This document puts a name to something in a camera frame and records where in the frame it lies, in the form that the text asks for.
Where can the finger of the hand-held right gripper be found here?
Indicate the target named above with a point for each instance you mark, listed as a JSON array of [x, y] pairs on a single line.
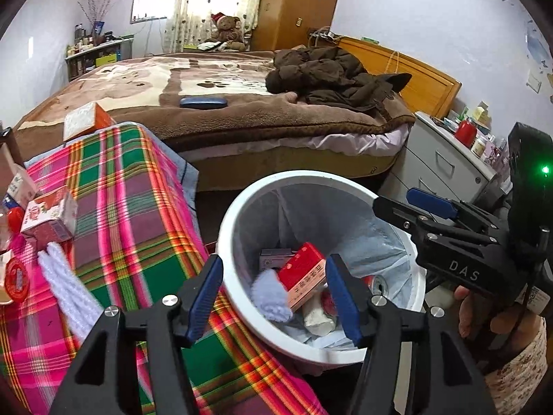
[[432, 202], [397, 214]]

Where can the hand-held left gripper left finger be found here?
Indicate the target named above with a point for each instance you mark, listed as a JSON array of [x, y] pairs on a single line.
[[203, 298]]

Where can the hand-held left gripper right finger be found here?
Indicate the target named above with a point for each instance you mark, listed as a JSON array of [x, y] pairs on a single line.
[[345, 302]]

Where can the cream paper bag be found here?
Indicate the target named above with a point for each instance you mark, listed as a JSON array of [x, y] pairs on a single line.
[[317, 317]]

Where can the red cartoon drink can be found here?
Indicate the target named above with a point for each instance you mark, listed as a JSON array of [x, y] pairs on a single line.
[[380, 284]]

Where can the red cardboard box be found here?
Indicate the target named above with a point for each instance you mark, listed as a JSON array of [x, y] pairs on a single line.
[[302, 272]]

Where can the grey bin liner bag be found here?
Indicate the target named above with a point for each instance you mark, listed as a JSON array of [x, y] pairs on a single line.
[[345, 224]]

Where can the fluffy white foam net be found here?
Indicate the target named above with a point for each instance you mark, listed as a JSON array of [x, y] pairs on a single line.
[[270, 296]]

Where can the small purple white box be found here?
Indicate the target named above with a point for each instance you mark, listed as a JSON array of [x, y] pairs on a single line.
[[272, 259]]

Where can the white round bin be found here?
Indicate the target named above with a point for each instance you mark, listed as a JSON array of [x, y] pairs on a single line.
[[242, 207]]

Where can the pink drink carton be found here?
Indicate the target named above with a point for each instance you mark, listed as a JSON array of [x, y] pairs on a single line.
[[47, 220]]

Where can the red-lid plastic cup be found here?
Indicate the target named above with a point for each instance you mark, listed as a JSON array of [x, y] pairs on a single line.
[[17, 277]]

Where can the white printed carton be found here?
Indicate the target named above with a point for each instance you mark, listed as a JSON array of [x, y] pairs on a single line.
[[19, 186]]

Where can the person's right forearm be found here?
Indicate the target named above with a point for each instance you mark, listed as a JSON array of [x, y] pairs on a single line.
[[518, 376]]

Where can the person's right hand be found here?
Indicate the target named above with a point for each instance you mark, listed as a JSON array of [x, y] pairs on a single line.
[[505, 328]]

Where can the grey nightstand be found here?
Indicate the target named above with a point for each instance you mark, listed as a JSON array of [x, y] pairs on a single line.
[[440, 164]]

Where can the white jar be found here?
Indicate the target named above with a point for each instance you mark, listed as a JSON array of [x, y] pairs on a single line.
[[478, 147]]

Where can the red jar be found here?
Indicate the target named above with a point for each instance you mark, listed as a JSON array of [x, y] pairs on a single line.
[[465, 133]]

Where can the pink bedsheet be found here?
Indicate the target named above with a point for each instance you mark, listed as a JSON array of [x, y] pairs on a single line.
[[354, 142]]

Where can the plaid tablecloth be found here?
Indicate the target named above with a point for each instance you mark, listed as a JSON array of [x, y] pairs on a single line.
[[129, 233]]

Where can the yellow-green small box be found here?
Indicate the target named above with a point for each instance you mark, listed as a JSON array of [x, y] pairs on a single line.
[[481, 116]]

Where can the bed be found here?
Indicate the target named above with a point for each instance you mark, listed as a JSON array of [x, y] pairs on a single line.
[[281, 164]]

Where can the pale blue under cloth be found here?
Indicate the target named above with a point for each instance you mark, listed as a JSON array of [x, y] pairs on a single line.
[[181, 173]]

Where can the wooden headboard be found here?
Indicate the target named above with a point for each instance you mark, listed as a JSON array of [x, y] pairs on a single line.
[[414, 69]]

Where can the brown jacket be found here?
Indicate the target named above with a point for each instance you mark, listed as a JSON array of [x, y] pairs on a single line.
[[337, 73]]

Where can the white power strip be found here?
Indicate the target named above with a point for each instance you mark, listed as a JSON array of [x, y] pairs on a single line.
[[324, 36]]

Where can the dark blue glasses case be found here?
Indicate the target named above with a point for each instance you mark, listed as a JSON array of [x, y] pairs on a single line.
[[203, 102]]

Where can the orange white tissue box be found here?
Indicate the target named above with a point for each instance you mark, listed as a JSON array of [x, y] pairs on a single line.
[[84, 120]]

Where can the brown printed blanket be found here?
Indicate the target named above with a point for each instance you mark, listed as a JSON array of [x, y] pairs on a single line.
[[216, 78]]

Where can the wooden wardrobe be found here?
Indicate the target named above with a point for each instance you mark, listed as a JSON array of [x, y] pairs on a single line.
[[298, 4]]

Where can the brown teddy bear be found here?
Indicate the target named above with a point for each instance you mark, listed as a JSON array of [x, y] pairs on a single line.
[[227, 30]]

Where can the grey storage shelf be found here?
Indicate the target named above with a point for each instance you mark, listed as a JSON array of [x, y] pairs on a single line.
[[99, 58]]

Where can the heart print curtain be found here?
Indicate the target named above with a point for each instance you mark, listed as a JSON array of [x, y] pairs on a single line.
[[207, 4]]

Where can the row of cosmetic bottles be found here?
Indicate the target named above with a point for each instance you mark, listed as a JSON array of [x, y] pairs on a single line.
[[84, 39]]

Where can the small window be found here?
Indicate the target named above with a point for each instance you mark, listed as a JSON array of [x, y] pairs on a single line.
[[151, 2]]

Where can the wall light switch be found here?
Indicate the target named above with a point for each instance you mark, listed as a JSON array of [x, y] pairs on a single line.
[[534, 83]]

